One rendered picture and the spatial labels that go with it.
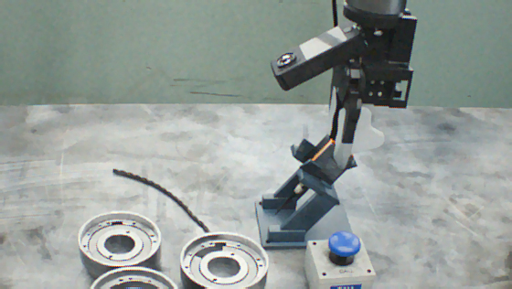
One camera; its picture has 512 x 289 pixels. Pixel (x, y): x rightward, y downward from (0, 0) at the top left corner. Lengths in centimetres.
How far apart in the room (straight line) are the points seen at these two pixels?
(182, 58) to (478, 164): 148
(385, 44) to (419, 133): 43
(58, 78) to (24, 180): 148
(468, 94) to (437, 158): 167
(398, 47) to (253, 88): 172
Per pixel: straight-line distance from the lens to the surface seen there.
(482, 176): 108
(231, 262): 77
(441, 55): 261
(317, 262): 75
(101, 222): 82
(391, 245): 87
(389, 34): 74
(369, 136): 78
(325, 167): 81
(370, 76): 73
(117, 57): 236
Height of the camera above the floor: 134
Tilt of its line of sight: 31 degrees down
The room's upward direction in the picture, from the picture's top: 5 degrees clockwise
